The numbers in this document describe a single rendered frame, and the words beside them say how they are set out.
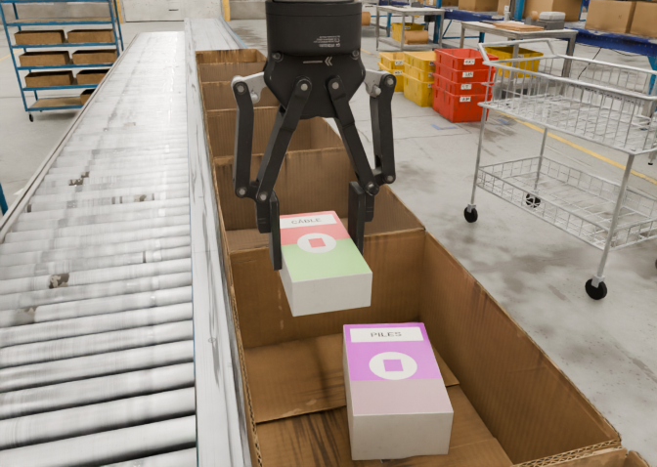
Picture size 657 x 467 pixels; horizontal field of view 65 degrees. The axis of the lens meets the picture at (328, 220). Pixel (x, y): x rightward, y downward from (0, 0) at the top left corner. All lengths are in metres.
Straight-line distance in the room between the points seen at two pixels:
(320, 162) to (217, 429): 0.61
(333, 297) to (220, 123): 1.05
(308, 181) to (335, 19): 0.73
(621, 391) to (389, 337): 1.64
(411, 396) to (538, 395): 0.14
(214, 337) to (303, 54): 0.52
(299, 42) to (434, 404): 0.41
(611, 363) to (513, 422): 1.74
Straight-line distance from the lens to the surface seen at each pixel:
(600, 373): 2.31
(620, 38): 6.32
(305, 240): 0.49
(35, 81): 6.02
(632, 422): 2.16
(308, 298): 0.44
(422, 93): 5.98
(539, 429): 0.61
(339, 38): 0.41
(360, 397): 0.62
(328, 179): 1.11
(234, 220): 1.11
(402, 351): 0.68
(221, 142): 1.47
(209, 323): 0.85
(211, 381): 0.75
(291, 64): 0.42
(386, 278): 0.78
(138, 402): 0.96
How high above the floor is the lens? 1.39
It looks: 26 degrees down
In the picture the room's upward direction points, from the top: straight up
